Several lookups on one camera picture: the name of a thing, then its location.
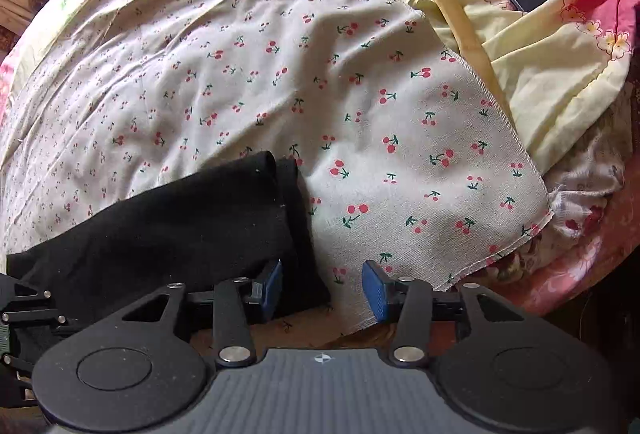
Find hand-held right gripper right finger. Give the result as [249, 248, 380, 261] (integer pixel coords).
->
[361, 259, 526, 365]

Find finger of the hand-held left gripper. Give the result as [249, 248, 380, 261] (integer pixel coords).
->
[0, 272, 69, 331]
[0, 348, 38, 381]

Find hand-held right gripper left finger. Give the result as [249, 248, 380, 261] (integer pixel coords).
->
[120, 259, 284, 369]

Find black pants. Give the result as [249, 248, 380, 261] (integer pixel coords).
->
[6, 151, 332, 340]

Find cherry print bed sheet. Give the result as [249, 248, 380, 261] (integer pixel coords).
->
[0, 0, 556, 335]

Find pink patterned mattress pad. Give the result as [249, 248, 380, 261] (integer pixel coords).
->
[450, 194, 640, 315]

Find white floral cloth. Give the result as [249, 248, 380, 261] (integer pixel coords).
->
[545, 79, 633, 265]

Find pale yellow sheet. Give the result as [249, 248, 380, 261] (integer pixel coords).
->
[295, 0, 633, 172]

